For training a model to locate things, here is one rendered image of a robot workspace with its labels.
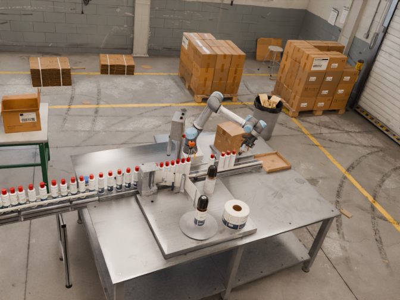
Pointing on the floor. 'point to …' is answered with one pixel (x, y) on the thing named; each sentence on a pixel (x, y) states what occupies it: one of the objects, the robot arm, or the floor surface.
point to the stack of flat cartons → (50, 71)
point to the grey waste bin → (270, 119)
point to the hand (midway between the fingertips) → (240, 150)
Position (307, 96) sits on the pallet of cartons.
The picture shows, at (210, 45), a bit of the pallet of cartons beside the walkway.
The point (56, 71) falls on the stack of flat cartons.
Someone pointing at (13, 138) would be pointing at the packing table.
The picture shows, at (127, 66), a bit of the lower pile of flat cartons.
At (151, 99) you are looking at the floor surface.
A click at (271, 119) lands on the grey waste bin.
